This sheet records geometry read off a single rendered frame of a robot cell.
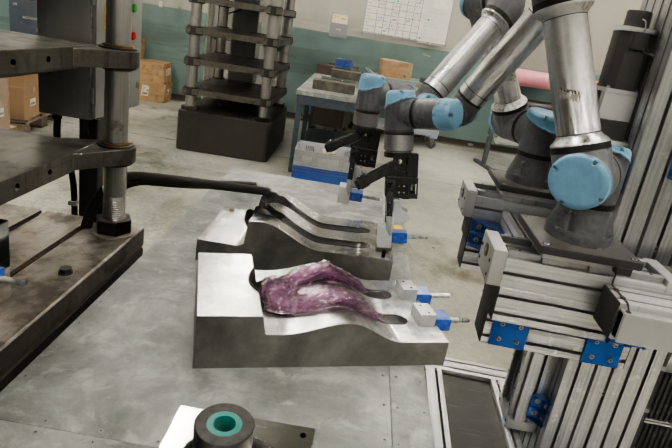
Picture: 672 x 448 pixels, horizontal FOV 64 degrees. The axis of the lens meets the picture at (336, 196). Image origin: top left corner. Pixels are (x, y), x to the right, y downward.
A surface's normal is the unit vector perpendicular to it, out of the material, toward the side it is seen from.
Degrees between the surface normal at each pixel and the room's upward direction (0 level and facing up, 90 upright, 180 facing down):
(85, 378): 0
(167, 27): 90
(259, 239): 90
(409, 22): 90
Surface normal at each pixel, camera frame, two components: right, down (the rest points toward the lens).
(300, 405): 0.15, -0.94
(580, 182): -0.56, 0.29
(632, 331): -0.11, 0.29
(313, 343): 0.22, 0.33
